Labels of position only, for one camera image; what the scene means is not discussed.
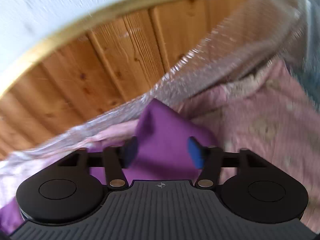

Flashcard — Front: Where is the purple garment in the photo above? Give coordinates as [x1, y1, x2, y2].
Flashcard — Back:
[0, 98, 221, 230]

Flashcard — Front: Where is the wooden headboard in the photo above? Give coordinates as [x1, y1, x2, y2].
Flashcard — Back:
[1, 0, 245, 159]

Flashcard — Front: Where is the clear bubble wrap sheet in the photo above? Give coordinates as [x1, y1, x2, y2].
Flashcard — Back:
[4, 0, 317, 159]

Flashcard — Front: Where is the pink bear-print quilt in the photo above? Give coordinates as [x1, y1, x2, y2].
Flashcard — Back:
[0, 55, 320, 233]

